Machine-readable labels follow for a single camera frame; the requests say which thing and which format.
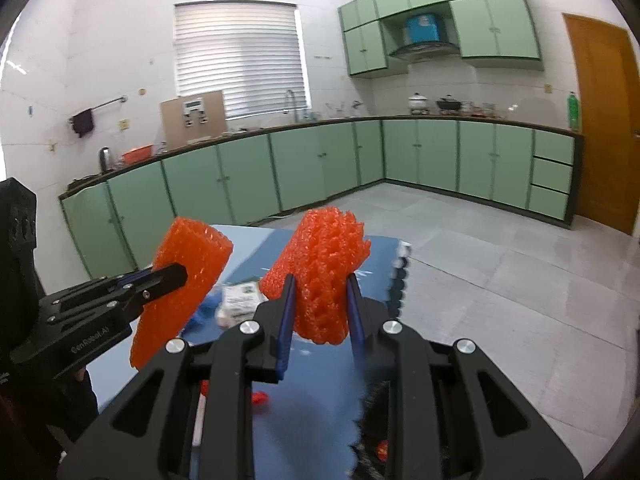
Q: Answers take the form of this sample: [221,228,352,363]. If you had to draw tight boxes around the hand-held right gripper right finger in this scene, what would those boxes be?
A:
[346,274,585,480]

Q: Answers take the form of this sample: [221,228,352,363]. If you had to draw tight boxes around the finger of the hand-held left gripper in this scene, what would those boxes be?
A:
[47,271,153,306]
[42,262,189,333]

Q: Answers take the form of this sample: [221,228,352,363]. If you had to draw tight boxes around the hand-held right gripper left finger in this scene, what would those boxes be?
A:
[59,274,301,480]

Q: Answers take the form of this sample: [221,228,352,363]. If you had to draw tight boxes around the orange foam net sleeve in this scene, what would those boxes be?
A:
[259,205,372,346]
[129,216,234,370]

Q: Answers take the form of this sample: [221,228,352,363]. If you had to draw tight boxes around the green and white packet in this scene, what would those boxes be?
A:
[219,282,266,329]

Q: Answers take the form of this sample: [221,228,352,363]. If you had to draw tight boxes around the blue plastic bag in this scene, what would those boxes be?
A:
[189,294,224,334]

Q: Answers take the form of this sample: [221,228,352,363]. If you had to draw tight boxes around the black trash bin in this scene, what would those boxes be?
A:
[349,379,397,480]

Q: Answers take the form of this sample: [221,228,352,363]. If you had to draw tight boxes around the light blue tablecloth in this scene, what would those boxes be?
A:
[92,224,301,411]

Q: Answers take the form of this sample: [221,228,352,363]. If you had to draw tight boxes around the dark blue printed cloth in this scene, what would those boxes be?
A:
[250,232,412,480]

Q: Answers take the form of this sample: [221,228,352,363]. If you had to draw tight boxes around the orange basin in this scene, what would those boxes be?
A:
[121,144,155,165]

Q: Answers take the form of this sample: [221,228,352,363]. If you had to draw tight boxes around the green lower cabinets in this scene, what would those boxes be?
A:
[59,116,585,281]

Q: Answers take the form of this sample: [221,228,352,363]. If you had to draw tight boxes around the green cabinets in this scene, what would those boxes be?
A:
[59,116,585,281]
[337,0,546,80]

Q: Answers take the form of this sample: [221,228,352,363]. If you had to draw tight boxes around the cardboard box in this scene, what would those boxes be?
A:
[160,90,227,147]

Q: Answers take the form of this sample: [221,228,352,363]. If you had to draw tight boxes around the dark hanging cloth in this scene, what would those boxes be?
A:
[71,108,95,138]

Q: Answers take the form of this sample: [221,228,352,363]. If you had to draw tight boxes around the white window blind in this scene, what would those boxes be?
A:
[173,2,308,121]

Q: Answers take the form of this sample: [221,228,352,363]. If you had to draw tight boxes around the range hood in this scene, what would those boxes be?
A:
[389,42,461,64]

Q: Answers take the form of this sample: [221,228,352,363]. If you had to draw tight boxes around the blue box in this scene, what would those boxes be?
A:
[404,14,442,45]

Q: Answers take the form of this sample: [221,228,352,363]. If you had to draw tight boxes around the wooden door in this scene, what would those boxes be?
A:
[562,12,640,236]

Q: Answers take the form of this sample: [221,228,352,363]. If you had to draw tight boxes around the green upper cabinets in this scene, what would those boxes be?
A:
[337,0,546,80]

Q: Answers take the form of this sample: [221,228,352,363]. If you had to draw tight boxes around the metal towel rail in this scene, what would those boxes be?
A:
[68,95,129,124]

